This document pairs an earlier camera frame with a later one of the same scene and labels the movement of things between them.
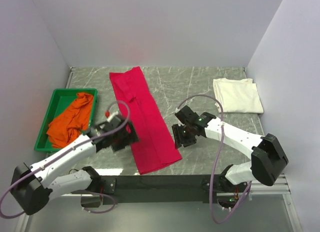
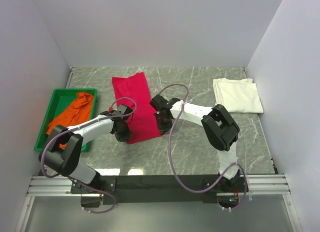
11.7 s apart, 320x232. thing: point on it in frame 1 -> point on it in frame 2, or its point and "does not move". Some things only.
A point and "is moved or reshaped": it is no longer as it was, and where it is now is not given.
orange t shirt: (71, 121) does not move
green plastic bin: (62, 100) does not move
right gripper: (179, 140) -> (163, 129)
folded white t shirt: (238, 96) does not move
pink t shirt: (157, 146) is moved or reshaped
